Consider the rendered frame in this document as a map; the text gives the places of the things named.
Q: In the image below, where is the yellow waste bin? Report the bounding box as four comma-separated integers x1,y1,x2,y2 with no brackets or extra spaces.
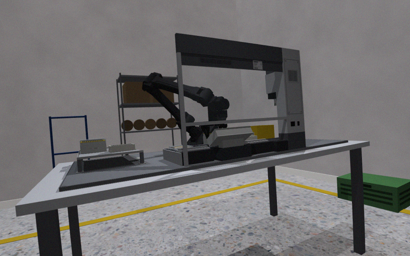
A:
251,125,275,139

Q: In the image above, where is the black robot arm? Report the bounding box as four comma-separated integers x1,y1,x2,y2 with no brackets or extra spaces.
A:
142,72,203,142

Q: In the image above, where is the grey multi-trough reservoir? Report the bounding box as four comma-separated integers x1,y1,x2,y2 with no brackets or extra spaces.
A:
246,135,257,141

